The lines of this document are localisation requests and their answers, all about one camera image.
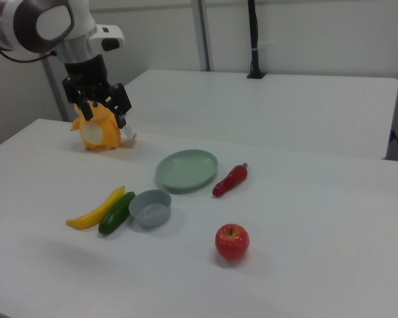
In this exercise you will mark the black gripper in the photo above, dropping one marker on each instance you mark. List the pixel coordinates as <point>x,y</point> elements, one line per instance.
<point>86,79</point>

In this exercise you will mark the red apple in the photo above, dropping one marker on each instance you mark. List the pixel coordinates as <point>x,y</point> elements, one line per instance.
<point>232,243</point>

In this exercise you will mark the yellow plush duck toy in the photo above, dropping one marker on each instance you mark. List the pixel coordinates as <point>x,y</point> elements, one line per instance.
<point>110,132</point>

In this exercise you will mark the pale green plate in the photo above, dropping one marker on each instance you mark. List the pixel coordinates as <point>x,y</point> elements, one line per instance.
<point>185,170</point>

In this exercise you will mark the green cucumber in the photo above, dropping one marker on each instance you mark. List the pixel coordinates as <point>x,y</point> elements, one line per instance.
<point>116,213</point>

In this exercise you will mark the yellow banana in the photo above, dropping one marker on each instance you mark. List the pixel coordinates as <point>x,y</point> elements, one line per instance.
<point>93,215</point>

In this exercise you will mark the grey round bowl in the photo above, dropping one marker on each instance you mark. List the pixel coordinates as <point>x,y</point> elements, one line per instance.
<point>149,212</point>

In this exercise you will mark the red chili pepper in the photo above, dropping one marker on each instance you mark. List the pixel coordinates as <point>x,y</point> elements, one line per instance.
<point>230,180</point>

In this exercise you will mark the white adjacent table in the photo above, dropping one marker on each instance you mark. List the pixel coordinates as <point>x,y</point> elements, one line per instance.
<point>252,109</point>

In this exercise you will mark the grey metal frame post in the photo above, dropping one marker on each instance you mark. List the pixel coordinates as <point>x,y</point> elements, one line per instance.
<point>202,33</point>
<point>54,89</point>

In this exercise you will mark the black camera pole with clamp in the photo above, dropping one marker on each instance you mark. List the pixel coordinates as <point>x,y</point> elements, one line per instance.
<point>253,39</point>

